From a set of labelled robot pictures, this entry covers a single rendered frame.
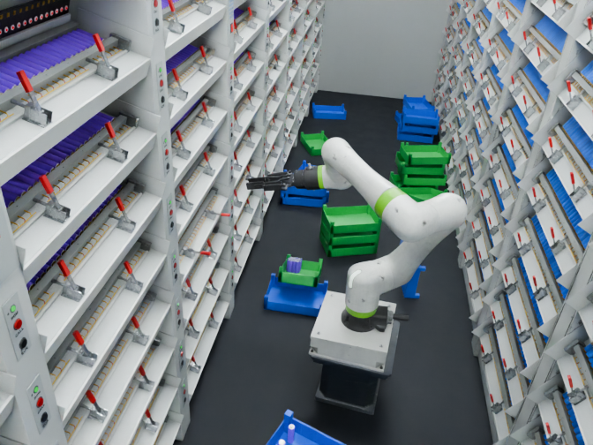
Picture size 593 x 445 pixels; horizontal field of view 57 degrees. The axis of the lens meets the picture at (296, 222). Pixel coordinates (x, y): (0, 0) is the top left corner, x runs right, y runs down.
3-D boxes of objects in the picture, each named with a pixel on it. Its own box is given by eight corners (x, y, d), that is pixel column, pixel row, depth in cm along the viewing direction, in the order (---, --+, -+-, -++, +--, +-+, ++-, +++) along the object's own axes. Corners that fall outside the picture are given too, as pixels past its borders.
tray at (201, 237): (225, 206, 234) (231, 188, 229) (177, 295, 183) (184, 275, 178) (181, 188, 233) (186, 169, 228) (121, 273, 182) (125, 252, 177)
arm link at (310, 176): (320, 195, 211) (323, 184, 219) (316, 168, 205) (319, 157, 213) (305, 196, 213) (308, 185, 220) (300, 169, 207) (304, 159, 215)
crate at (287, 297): (326, 292, 289) (328, 281, 285) (322, 318, 272) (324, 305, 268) (271, 284, 292) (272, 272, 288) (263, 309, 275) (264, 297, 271)
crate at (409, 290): (403, 297, 289) (418, 298, 290) (410, 267, 279) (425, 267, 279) (395, 264, 315) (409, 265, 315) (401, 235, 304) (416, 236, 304)
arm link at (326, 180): (357, 194, 210) (357, 172, 217) (353, 172, 201) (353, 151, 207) (321, 197, 213) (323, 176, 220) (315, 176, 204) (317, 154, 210)
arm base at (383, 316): (407, 313, 220) (409, 302, 217) (407, 339, 207) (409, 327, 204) (342, 305, 224) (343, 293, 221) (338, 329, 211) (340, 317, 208)
